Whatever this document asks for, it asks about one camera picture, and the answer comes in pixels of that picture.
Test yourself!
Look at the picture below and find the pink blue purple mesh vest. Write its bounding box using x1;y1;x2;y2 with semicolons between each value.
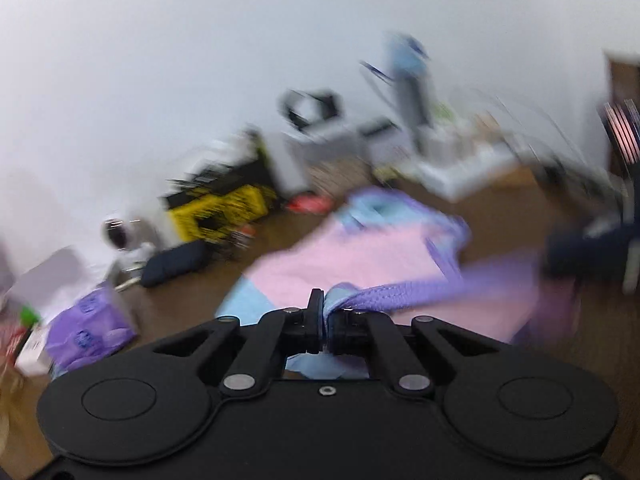
214;186;576;380

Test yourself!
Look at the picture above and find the dark navy pouch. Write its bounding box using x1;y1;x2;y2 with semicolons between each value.
140;240;209;288

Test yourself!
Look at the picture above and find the blue water bottle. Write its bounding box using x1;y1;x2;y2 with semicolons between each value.
360;32;434;155

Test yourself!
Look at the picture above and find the red snack packet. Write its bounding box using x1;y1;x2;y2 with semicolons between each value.
285;194;333;214

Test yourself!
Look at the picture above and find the white power strip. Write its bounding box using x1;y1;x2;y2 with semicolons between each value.
416;145;520;203

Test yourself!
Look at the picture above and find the yellow black cardboard box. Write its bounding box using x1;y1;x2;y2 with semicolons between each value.
162;128;282;242

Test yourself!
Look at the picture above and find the black strap on container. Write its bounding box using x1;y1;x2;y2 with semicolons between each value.
278;89;344;134

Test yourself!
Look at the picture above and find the white security camera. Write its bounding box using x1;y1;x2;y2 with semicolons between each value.
102;218;157;272

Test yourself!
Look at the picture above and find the purple tissue pack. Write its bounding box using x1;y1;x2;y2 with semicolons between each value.
46;284;138;372

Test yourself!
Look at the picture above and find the smartphone on stand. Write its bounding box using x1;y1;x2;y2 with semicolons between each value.
602;100;640;167

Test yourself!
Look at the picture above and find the clear container with lid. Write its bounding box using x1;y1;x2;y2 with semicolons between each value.
285;130;383;198

